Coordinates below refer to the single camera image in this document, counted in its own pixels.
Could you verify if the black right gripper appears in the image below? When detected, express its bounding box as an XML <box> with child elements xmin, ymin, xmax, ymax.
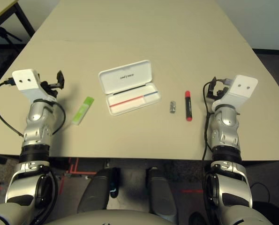
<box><xmin>206</xmin><ymin>76</ymin><xmax>229</xmax><ymax>99</ymax></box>

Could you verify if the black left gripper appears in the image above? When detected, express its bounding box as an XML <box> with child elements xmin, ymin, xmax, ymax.
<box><xmin>41</xmin><ymin>70</ymin><xmax>65</xmax><ymax>97</ymax></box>

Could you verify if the black marker with red cap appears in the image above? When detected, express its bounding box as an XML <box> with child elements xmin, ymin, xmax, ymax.
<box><xmin>184</xmin><ymin>90</ymin><xmax>193</xmax><ymax>122</ymax></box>

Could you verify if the green highlighter pen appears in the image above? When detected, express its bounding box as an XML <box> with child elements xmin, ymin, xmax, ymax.
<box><xmin>72</xmin><ymin>96</ymin><xmax>95</xmax><ymax>127</ymax></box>

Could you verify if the white plastic pencil case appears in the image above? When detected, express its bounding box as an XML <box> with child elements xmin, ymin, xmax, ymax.
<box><xmin>98</xmin><ymin>60</ymin><xmax>162</xmax><ymax>116</ymax></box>

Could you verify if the black tripod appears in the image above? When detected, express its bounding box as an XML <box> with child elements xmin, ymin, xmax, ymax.
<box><xmin>0</xmin><ymin>22</ymin><xmax>23</xmax><ymax>44</ymax></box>

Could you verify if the dark grey robot right leg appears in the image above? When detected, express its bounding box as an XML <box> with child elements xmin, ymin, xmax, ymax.
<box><xmin>145</xmin><ymin>166</ymin><xmax>179</xmax><ymax>223</ymax></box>

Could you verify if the dark grey robot leg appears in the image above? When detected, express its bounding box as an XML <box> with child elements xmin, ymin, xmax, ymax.
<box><xmin>145</xmin><ymin>166</ymin><xmax>179</xmax><ymax>223</ymax></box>
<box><xmin>77</xmin><ymin>168</ymin><xmax>113</xmax><ymax>213</ymax></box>

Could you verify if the dark grey robot left leg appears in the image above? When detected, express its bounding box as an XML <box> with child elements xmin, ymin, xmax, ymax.
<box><xmin>77</xmin><ymin>168</ymin><xmax>113</xmax><ymax>213</ymax></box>

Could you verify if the black shoe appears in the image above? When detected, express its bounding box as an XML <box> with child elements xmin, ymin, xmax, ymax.
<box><xmin>188</xmin><ymin>210</ymin><xmax>207</xmax><ymax>225</ymax></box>

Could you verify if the beige robot torso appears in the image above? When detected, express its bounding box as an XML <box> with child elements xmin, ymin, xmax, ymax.
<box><xmin>44</xmin><ymin>209</ymin><xmax>176</xmax><ymax>225</ymax></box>

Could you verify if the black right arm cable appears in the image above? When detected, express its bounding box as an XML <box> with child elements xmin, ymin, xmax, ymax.
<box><xmin>201</xmin><ymin>81</ymin><xmax>215</xmax><ymax>161</ymax></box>

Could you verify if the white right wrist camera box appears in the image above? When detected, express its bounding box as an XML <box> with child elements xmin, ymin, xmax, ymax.
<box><xmin>211</xmin><ymin>74</ymin><xmax>258</xmax><ymax>111</ymax></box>

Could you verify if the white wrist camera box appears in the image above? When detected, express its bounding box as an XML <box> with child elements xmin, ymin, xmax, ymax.
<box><xmin>211</xmin><ymin>74</ymin><xmax>258</xmax><ymax>111</ymax></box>
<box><xmin>12</xmin><ymin>68</ymin><xmax>58</xmax><ymax>103</ymax></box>

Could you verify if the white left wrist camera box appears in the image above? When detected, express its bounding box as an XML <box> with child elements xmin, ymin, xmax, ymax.
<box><xmin>12</xmin><ymin>68</ymin><xmax>58</xmax><ymax>103</ymax></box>

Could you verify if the yellow-edged side table black frame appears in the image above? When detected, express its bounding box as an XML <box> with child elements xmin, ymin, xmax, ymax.
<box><xmin>0</xmin><ymin>0</ymin><xmax>36</xmax><ymax>50</ymax></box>

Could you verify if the black floor cable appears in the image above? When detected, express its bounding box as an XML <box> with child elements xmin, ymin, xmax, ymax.
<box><xmin>250</xmin><ymin>182</ymin><xmax>271</xmax><ymax>203</ymax></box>

